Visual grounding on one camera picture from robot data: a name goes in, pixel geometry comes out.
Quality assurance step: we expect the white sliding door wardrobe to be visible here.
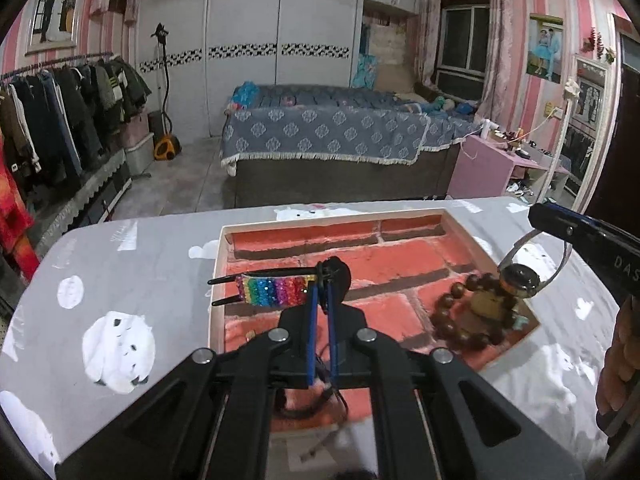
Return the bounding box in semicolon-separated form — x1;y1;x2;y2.
139;0;418;142

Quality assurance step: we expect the orange red jacket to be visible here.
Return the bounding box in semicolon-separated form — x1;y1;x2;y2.
0;130;42;282

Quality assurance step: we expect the pink floral curtain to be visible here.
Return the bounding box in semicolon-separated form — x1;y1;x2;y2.
414;0;508;107

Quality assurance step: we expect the row of dark hanging clothes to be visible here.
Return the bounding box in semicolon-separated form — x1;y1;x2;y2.
0;56;152;181

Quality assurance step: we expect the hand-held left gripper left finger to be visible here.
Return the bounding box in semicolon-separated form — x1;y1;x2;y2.
55;280;322;480

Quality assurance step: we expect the person's right hand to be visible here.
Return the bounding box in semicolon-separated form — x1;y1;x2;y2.
595;294;640;437

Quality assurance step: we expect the black garment steamer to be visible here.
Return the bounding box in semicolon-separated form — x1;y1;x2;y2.
149;22;183;162

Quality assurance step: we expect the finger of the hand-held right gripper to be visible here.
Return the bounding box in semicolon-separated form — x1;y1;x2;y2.
528;202;602;249

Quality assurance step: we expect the framed wedding poster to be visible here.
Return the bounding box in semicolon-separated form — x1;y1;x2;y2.
24;0;87;54

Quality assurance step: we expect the black hair tie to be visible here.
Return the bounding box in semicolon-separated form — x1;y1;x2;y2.
274;360;351;422

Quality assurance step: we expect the white framed standing mirror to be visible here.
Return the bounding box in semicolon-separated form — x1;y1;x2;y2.
549;54;614;213

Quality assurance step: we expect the metal clothes rack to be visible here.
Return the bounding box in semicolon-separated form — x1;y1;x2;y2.
0;51;123;86

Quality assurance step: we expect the red lined jewelry tray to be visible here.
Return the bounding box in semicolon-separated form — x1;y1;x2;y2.
207;207;542;432

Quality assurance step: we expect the bed with blue patterned cover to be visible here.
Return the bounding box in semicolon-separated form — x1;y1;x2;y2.
220;82;482;207

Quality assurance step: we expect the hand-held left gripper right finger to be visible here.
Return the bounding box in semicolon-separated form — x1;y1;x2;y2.
326;281;586;480

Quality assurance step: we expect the blue hanging garment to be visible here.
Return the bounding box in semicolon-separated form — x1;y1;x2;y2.
351;24;382;89

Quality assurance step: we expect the pink side cabinet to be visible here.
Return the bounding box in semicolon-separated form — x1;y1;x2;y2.
446;132;572;202

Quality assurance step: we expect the light strap wristwatch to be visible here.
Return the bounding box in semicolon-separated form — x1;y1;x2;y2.
494;227;572;302

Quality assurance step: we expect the brown wooden bead bracelet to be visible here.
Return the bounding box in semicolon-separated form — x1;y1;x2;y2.
431;272;521;357

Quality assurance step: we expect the couple photo wall poster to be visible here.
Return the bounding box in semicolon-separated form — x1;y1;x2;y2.
526;12;564;84

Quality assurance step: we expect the pink storage box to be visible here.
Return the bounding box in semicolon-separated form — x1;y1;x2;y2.
121;111;157;173

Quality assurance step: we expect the rainbow rhinestone hair clip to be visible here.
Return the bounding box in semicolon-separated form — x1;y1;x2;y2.
207;256;352;308

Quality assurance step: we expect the dark window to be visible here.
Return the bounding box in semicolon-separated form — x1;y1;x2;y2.
434;0;492;102

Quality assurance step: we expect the red flower wall decoration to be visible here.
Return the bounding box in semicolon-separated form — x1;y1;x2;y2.
581;26;617;64

